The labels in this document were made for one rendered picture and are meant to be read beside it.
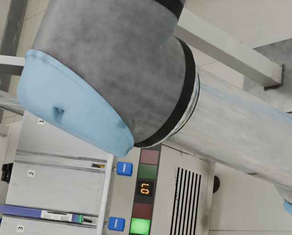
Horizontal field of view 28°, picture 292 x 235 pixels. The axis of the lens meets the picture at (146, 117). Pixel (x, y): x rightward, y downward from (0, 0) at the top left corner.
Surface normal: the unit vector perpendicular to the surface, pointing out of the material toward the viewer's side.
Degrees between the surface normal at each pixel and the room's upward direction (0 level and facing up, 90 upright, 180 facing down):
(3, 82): 90
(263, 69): 90
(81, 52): 44
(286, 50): 0
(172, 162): 90
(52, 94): 33
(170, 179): 90
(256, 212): 0
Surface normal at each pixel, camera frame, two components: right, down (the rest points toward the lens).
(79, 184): -0.04, -0.31
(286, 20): -0.72, -0.30
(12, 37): 0.68, -0.14
